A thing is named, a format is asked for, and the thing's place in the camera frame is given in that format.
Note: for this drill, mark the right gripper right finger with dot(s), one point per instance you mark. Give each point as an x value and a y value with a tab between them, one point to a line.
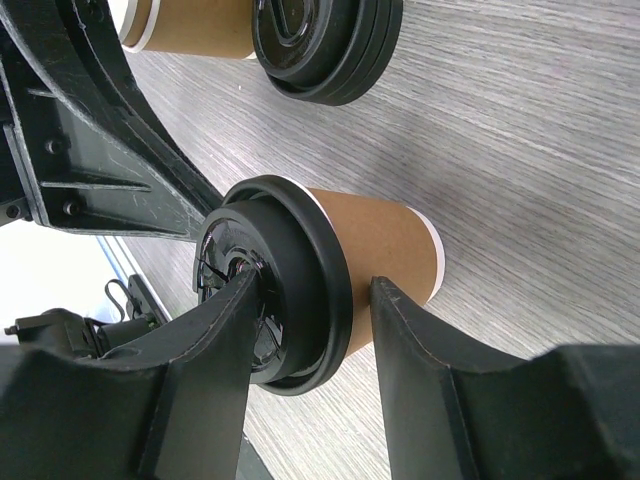
456	408

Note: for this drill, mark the stack of paper cups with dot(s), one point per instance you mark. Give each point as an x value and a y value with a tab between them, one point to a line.
212	28

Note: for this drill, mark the brown paper cup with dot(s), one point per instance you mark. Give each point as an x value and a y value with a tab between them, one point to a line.
381	238

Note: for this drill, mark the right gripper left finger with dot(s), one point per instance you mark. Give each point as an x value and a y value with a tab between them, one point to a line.
169	405

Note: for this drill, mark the stack of black lids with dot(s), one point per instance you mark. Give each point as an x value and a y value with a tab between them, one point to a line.
327	52

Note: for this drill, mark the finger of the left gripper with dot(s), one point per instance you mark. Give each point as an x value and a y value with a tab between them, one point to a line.
73	48
60	172

